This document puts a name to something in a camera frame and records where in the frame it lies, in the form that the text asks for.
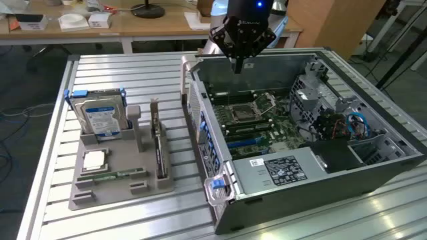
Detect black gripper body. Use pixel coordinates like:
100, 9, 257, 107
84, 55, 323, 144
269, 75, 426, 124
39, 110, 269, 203
226, 0, 274, 57

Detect black graphics card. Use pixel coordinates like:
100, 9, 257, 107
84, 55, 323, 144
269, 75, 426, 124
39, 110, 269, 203
148, 97, 173, 180

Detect flat white paper box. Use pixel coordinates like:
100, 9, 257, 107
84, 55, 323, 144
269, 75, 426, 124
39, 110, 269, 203
183, 10, 213, 32

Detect brown cardboard box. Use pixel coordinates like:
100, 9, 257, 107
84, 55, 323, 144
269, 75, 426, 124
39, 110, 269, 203
195, 0, 217, 18

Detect wooden desk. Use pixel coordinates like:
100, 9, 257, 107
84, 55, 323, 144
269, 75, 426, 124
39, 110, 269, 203
0, 0, 306, 55

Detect black round lamp base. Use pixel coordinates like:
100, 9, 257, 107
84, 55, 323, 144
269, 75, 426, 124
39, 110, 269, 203
128, 0, 167, 19

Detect metal socket cover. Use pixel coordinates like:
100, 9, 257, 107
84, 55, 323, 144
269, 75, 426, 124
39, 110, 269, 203
253, 91, 279, 114

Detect tall metal disk bay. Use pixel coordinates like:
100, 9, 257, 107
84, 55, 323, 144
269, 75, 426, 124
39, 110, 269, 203
289, 60, 365, 131

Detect small white cabinet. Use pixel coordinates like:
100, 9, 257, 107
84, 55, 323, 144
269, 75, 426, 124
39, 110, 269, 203
353, 33, 375, 58

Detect wooden cabinet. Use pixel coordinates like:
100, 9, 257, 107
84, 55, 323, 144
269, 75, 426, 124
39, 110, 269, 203
286, 0, 389, 61

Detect CPU socket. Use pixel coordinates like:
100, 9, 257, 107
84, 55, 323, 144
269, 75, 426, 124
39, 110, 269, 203
231, 103, 258, 124

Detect blue card retainer clips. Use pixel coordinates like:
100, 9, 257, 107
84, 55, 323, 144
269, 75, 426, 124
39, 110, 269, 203
198, 112, 222, 176

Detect plain white box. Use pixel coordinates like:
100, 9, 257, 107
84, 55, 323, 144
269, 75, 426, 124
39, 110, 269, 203
87, 12, 114, 29

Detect green motherboard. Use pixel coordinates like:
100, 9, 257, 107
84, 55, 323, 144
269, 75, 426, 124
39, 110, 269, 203
203, 83, 314, 161

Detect black tripod stand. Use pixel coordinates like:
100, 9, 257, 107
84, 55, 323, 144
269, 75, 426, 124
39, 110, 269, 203
375, 0, 427, 90

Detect blue expansion slot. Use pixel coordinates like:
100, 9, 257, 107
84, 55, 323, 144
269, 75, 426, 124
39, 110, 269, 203
226, 135, 266, 149

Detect white chipset heatsink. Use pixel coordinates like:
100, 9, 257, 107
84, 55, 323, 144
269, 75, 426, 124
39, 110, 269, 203
270, 142, 294, 153

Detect white box with round hollow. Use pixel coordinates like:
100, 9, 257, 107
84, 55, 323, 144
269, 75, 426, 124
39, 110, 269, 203
58, 13, 92, 33

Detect hard disk in blue caddy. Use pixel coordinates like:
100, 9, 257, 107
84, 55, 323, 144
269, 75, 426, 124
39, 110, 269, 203
62, 86, 131, 141

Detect black plastic shroud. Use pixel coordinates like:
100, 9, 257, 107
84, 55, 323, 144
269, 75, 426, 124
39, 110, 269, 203
306, 138, 367, 175

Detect black office chair base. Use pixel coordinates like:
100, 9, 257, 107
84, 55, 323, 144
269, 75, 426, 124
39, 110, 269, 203
24, 44, 74, 74

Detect low metal disk bay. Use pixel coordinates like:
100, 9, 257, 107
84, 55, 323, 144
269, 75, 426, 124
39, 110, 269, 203
346, 134, 407, 166

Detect white box with black lid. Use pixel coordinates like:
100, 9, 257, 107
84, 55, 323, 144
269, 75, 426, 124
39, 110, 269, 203
14, 13, 51, 31

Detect grey power supply unit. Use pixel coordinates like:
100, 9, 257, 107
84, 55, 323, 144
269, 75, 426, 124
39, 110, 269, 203
231, 147, 327, 201

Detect blue case release latch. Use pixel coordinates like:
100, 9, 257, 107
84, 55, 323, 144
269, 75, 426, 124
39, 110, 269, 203
211, 175, 226, 193

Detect grey plastic parts rack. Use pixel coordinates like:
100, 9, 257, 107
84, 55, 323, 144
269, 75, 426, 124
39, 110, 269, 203
67, 104, 178, 211

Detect silver CPU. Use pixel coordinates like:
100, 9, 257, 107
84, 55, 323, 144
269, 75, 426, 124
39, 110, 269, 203
82, 150, 108, 169

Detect open black PC case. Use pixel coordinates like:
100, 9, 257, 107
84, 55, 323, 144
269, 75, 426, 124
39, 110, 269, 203
179, 47, 427, 236

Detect red and black wire bundle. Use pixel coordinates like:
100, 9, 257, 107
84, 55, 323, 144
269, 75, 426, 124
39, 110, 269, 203
313, 111, 349, 141

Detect blue data wire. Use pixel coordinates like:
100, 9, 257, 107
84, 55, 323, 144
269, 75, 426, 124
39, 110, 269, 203
345, 111, 373, 139

